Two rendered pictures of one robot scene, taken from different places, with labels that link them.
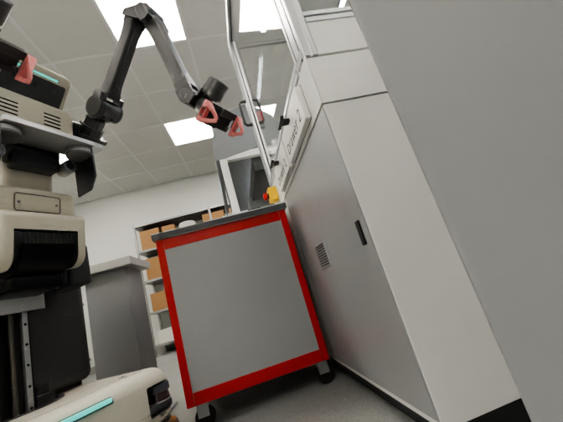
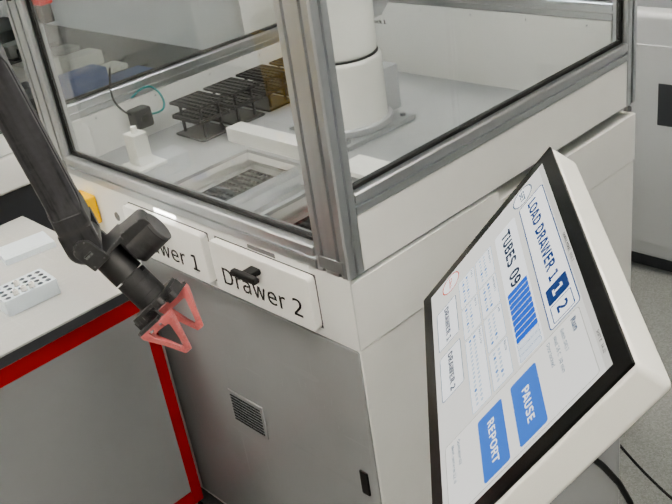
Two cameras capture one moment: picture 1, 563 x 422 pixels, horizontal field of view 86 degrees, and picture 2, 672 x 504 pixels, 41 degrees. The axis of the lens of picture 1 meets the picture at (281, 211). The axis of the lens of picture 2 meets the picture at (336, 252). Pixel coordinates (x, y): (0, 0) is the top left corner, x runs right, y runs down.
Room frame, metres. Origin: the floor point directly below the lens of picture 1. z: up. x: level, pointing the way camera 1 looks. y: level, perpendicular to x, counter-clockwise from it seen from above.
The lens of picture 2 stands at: (-0.46, 0.49, 1.70)
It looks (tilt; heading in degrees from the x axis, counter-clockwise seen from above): 28 degrees down; 330
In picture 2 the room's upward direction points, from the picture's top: 9 degrees counter-clockwise
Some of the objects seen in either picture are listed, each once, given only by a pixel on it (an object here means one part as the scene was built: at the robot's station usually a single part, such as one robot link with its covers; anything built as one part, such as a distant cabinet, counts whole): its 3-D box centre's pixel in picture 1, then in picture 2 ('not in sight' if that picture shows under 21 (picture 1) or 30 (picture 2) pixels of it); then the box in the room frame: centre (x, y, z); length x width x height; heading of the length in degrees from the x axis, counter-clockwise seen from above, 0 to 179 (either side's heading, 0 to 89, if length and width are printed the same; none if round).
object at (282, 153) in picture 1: (282, 169); (167, 241); (1.21, -0.06, 0.87); 0.29 x 0.02 x 0.11; 11
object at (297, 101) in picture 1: (294, 129); (262, 282); (0.90, -0.12, 0.87); 0.29 x 0.02 x 0.11; 11
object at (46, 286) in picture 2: not in sight; (25, 291); (1.43, 0.22, 0.78); 0.12 x 0.08 x 0.04; 98
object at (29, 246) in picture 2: not in sight; (25, 247); (1.68, 0.15, 0.77); 0.13 x 0.09 x 0.02; 93
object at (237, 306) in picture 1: (243, 305); (20, 424); (1.56, 0.32, 0.38); 0.62 x 0.58 x 0.76; 11
